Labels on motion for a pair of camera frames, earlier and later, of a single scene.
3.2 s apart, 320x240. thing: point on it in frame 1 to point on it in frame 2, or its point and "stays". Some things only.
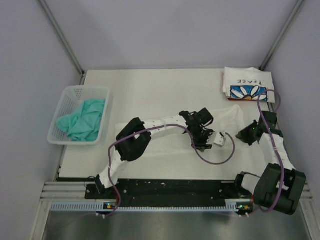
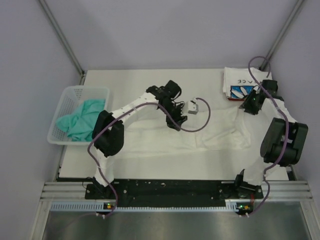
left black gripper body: (200, 137) to (175, 111)
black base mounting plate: (168, 192) stays
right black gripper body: (247, 134) to (249, 104)
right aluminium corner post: (281, 35) stays
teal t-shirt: (84, 125) stays
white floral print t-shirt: (228, 125) stays
